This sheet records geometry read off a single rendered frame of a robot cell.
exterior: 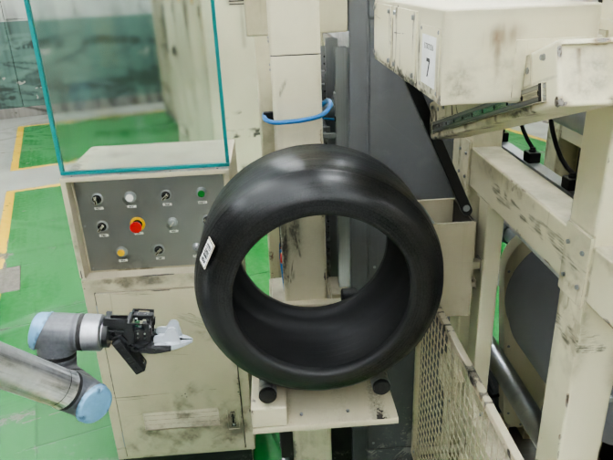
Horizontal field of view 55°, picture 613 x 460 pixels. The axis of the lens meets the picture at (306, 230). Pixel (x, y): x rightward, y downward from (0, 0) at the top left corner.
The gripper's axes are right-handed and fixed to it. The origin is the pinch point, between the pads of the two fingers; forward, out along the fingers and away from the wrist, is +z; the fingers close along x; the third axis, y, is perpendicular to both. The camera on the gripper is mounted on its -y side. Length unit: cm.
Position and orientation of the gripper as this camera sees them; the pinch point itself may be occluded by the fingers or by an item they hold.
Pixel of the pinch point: (187, 342)
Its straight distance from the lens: 153.0
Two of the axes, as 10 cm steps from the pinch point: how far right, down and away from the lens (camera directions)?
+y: 0.8, -9.2, -3.8
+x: -0.6, -3.9, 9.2
